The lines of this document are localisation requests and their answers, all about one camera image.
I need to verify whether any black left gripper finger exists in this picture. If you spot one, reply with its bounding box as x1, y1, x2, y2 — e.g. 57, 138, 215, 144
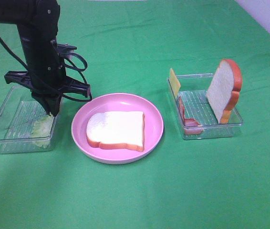
49, 95, 62, 116
31, 92, 51, 114

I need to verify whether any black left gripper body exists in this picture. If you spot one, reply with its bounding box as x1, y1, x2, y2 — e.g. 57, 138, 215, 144
4, 42, 92, 99

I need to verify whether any green lettuce leaf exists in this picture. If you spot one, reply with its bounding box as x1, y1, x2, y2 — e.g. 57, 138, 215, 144
31, 114, 54, 148

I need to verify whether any bread slice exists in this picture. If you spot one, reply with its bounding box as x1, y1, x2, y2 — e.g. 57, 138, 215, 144
86, 111, 145, 152
206, 59, 242, 124

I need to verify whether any yellow cheese slice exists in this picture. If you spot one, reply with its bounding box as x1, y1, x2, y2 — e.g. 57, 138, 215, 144
169, 68, 181, 100

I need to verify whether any curved bacon strip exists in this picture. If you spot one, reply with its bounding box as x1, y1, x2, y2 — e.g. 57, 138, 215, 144
178, 97, 203, 135

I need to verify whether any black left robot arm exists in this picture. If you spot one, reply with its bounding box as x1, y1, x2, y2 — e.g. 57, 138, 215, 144
0, 0, 92, 116

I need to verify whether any clear left plastic tray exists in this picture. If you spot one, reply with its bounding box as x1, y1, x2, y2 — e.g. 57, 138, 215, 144
0, 85, 58, 154

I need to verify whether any clear plastic tray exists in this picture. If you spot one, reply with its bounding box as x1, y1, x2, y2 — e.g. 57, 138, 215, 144
0, 85, 58, 154
167, 73, 243, 140

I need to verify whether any pink plate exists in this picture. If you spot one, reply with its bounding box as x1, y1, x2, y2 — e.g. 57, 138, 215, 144
71, 93, 164, 164

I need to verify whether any clear right plastic tray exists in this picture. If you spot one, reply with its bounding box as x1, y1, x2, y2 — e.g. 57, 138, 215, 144
167, 73, 243, 140

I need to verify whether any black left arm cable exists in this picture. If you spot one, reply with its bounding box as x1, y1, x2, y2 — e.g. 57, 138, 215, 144
0, 18, 93, 103

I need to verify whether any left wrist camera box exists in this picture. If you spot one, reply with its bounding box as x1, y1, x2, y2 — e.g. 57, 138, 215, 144
56, 43, 77, 60

